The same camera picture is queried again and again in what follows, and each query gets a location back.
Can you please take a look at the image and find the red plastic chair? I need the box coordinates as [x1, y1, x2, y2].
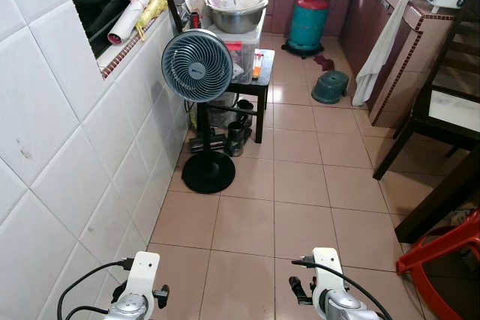
[394, 209, 480, 320]

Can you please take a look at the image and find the dark wooden table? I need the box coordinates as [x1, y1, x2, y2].
[394, 150, 480, 245]

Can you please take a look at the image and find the grey stick vacuum cleaner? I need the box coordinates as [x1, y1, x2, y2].
[190, 98, 257, 158]

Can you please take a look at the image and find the dark wooden chair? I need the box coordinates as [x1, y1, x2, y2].
[372, 0, 480, 181]

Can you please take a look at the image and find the small green plastic stool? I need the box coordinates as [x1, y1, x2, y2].
[311, 70, 351, 106]

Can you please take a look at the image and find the small black side table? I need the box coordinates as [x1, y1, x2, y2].
[195, 48, 274, 145]

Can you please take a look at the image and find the dark red floor rag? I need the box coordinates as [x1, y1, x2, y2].
[313, 55, 341, 72]

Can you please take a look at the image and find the grey standing fan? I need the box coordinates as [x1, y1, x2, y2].
[160, 28, 237, 195]

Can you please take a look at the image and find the clear plastic storage box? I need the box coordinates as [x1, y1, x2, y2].
[201, 16, 266, 85]

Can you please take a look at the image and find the white hanging cloth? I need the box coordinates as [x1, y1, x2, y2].
[352, 0, 422, 108]

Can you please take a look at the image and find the dark kitchen counter cabinet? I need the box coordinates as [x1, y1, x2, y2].
[337, 0, 480, 128]

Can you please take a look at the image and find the teal gas cylinder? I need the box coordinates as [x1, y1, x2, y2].
[283, 0, 332, 59]

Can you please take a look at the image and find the large steel bowl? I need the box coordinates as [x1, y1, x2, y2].
[205, 0, 269, 34]

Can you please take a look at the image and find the yellow plastic bag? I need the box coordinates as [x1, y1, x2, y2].
[138, 0, 168, 37]

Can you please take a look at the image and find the white rolled paper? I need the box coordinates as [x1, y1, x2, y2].
[108, 0, 165, 46]

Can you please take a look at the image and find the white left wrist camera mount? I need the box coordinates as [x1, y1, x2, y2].
[126, 252, 161, 300]

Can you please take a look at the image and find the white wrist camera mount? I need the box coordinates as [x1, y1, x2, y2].
[311, 247, 347, 298]
[126, 252, 161, 300]

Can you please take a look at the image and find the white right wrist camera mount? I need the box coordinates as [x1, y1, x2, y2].
[311, 247, 347, 298]

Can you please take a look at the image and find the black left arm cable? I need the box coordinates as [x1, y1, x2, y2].
[57, 258, 136, 320]

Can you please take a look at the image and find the orange handled tool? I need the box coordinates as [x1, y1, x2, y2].
[253, 49, 264, 80]

